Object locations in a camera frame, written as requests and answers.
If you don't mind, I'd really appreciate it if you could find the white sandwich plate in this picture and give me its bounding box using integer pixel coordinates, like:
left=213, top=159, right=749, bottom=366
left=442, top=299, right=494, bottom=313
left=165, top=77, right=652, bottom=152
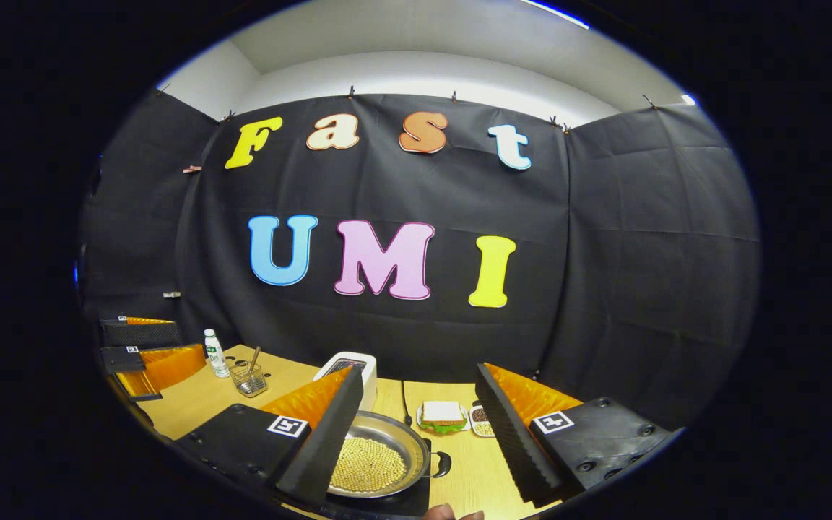
left=416, top=402, right=472, bottom=436

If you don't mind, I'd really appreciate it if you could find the white bread lettuce sandwich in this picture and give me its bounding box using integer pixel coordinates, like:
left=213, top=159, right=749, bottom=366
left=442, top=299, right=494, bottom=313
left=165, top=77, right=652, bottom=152
left=422, top=401, right=467, bottom=434

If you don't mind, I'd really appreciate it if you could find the pile of yellow soybeans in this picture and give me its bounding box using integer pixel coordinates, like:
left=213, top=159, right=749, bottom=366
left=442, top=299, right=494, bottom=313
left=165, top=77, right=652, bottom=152
left=329, top=436, right=408, bottom=493

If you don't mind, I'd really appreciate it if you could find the black backdrop cloth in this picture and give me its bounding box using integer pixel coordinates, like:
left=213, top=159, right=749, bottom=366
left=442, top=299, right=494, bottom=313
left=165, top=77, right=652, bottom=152
left=77, top=88, right=761, bottom=434

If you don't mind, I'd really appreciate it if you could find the white toaster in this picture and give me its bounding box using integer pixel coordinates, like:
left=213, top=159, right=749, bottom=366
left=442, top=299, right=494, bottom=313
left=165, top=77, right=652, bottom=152
left=313, top=351, right=378, bottom=412

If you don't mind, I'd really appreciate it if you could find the white bottle with green label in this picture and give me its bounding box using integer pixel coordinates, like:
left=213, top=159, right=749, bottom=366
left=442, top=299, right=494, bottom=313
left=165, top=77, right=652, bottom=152
left=204, top=329, right=231, bottom=379

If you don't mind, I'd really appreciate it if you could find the wire mesh utensil holder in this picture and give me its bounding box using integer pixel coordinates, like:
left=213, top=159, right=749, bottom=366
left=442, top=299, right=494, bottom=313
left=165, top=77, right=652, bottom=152
left=229, top=361, right=269, bottom=398

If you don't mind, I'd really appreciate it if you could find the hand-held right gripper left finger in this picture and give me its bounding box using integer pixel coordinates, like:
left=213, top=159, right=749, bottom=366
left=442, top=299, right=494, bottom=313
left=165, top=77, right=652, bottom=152
left=174, top=365, right=365, bottom=508

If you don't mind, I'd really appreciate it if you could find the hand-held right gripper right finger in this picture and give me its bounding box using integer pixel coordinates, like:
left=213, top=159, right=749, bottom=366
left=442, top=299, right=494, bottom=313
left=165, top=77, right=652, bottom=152
left=475, top=361, right=683, bottom=508

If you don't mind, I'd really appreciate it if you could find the steel pot with black handles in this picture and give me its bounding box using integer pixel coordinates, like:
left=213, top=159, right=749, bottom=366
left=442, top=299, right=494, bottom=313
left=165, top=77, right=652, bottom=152
left=326, top=410, right=453, bottom=499

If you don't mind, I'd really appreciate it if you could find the black induction cooktop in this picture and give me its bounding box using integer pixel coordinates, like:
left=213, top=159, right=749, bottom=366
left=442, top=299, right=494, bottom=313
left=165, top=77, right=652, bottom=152
left=315, top=473, right=433, bottom=518

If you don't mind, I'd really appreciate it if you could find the white divided dish of beans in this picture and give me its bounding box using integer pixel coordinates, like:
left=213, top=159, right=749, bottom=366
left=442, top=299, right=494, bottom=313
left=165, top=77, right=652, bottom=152
left=469, top=402, right=496, bottom=439

